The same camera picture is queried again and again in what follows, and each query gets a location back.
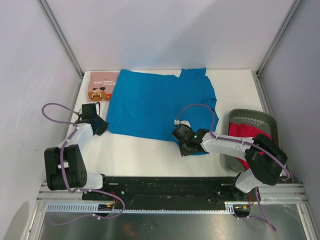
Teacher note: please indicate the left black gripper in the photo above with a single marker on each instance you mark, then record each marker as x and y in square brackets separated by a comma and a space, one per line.
[104, 125]

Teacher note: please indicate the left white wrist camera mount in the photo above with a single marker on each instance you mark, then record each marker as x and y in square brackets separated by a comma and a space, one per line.
[79, 113]

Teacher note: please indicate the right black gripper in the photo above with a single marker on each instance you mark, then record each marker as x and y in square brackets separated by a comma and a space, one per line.
[183, 152]

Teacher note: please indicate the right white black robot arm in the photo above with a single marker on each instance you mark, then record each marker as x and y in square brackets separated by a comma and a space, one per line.
[265, 159]

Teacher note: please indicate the aluminium frame post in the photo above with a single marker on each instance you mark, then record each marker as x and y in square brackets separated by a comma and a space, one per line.
[288, 19]
[53, 22]

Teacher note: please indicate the aluminium extrusion rail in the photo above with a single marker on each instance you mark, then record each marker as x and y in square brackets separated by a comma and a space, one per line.
[282, 193]

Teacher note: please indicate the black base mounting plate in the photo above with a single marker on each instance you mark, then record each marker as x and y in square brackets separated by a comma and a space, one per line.
[170, 193]

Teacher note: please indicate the left aluminium frame post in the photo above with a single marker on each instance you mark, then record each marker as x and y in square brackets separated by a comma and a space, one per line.
[53, 22]

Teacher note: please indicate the blue t shirt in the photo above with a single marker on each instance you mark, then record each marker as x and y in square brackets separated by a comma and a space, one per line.
[145, 105]

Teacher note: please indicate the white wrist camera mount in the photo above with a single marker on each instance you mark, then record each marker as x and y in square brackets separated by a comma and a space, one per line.
[79, 113]
[182, 122]

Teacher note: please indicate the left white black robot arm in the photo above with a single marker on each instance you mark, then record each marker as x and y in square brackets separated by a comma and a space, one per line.
[65, 168]

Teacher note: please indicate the folded pink printed t shirt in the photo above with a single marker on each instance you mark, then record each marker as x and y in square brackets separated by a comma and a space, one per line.
[101, 85]

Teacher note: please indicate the grey plastic basket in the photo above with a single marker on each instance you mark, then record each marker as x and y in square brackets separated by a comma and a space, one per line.
[260, 120]

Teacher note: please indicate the right aluminium frame post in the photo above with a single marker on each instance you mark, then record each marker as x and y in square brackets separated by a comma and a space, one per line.
[288, 19]

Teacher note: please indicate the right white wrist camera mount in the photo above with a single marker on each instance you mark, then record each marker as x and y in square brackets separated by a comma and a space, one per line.
[182, 122]

